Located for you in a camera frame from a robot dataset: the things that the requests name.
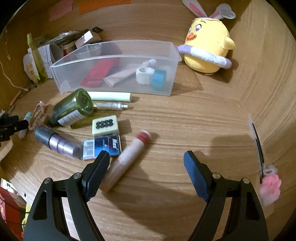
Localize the pink patterned hair clip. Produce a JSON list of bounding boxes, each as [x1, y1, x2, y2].
[[29, 101, 49, 131]]

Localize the purple cylindrical bottle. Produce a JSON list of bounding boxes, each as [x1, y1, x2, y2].
[[34, 126, 82, 159]]

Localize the blue card box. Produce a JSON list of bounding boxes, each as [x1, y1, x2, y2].
[[81, 135, 121, 160]]

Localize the pink tube with red cap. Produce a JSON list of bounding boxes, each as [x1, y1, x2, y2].
[[99, 130, 151, 193]]

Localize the mahjong tile block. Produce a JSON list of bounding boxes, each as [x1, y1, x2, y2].
[[92, 115, 119, 138]]

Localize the dark green glass bottle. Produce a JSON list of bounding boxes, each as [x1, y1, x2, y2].
[[47, 88, 94, 127]]

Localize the silver pen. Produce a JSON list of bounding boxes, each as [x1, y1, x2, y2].
[[93, 102, 129, 111]]

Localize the pale green tube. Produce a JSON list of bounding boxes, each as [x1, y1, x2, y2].
[[87, 91, 132, 102]]

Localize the red foil packet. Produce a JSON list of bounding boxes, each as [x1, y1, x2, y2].
[[80, 58, 119, 88]]

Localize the beige tube with white cap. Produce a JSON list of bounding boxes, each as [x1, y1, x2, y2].
[[103, 59, 157, 87]]

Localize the blue tape roll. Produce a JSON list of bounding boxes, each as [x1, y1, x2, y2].
[[151, 69, 167, 90]]

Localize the white tape roll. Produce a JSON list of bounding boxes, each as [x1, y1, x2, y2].
[[136, 67, 154, 85]]

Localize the clear plastic storage bin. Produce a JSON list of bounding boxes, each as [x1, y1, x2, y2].
[[51, 40, 181, 96]]

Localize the white folded paper boxes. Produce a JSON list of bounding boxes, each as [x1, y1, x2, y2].
[[23, 44, 63, 80]]

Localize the yellow-green spray bottle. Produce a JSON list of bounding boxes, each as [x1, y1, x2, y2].
[[27, 33, 48, 84]]

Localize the small white cardboard box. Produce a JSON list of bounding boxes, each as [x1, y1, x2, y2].
[[75, 30, 101, 49]]

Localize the pink sticky note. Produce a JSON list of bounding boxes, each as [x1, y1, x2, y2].
[[49, 0, 73, 22]]

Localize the orange sticky note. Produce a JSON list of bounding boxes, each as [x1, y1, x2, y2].
[[79, 0, 132, 14]]

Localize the yellow chick plush toy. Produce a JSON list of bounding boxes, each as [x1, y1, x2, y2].
[[177, 1, 236, 74]]

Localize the pink plush keychain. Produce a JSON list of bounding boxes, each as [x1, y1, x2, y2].
[[259, 165, 281, 206]]

